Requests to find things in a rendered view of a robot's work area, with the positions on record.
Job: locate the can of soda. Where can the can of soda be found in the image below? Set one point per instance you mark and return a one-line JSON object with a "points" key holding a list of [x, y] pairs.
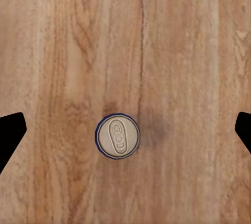
{"points": [[117, 136]]}

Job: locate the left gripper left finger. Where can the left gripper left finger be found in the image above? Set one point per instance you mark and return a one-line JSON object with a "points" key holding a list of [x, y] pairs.
{"points": [[12, 129]]}

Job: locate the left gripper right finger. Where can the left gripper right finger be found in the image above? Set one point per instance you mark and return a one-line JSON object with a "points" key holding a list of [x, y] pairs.
{"points": [[243, 128]]}

